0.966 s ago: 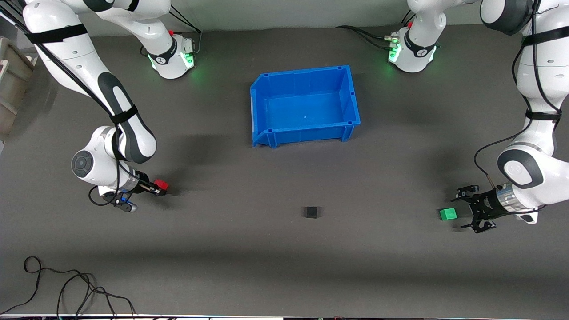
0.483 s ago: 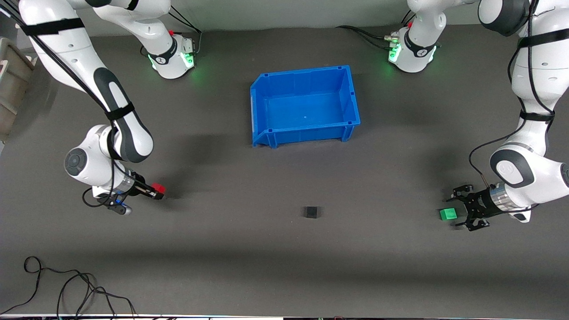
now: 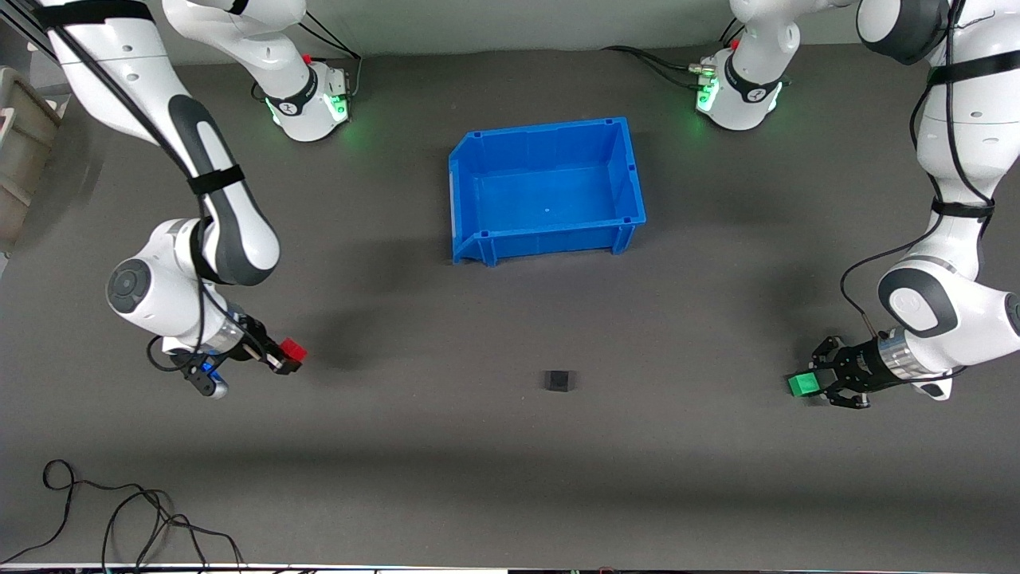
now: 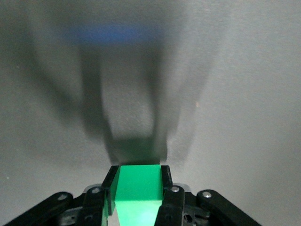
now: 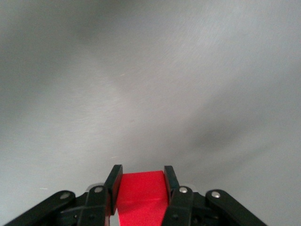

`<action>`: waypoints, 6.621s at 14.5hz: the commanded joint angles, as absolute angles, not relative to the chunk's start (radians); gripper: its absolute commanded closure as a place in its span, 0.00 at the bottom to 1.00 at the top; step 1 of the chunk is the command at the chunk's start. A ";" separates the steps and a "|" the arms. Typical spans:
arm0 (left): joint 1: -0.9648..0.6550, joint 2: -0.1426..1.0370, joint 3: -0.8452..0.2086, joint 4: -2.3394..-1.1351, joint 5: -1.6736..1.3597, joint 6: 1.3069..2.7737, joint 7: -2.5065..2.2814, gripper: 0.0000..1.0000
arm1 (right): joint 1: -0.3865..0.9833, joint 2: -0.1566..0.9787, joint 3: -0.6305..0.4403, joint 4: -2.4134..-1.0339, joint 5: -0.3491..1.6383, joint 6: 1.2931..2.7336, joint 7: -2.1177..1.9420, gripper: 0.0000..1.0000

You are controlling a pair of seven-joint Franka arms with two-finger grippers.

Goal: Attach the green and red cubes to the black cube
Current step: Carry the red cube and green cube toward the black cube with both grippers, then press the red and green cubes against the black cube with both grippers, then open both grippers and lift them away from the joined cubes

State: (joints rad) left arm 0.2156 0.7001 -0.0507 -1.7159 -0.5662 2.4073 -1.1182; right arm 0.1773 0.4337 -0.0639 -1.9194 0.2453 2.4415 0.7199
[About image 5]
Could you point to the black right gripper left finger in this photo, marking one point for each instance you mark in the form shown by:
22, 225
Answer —
94, 207

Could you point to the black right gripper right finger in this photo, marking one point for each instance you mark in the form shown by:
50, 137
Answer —
181, 207

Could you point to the small red cube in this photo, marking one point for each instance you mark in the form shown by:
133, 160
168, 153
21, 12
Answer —
141, 195

